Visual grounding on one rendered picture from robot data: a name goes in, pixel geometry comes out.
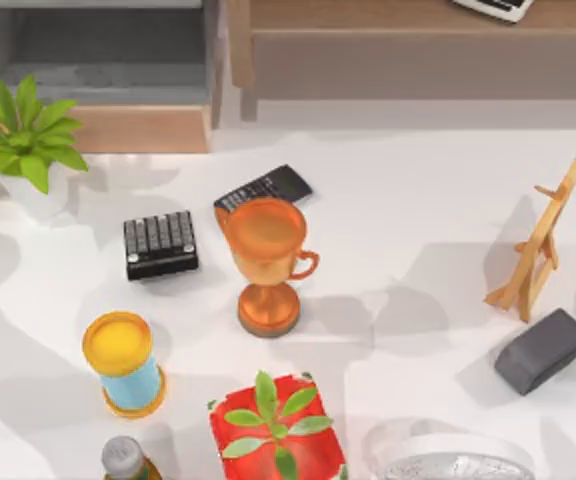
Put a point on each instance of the orange trophy cup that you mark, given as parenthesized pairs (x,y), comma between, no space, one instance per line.
(266,250)

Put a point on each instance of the black calculator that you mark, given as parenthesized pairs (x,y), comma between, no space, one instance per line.
(278,186)

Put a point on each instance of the black keypad with grey keys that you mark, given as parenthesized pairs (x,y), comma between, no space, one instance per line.
(160,244)

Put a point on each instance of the pale wooden drawer front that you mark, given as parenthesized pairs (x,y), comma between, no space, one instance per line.
(138,127)

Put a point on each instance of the green plant in red pot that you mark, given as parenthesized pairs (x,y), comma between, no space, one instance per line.
(278,430)

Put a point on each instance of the wooden open shelf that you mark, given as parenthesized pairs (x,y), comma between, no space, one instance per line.
(418,55)

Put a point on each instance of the wooden easel stand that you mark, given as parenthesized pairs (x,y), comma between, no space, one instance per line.
(538,250)

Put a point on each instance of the pulled-out drawer with grey inside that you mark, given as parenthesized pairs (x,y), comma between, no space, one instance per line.
(103,55)

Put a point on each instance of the white round fan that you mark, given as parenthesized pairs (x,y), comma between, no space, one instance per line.
(448,457)

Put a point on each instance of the bottle with grey cap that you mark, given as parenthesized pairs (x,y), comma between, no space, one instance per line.
(124,461)

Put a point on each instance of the dark grey rounded block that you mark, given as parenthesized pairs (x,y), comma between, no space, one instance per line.
(543,352)

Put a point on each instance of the green plant in white pot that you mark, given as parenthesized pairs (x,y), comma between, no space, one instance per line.
(23,130)

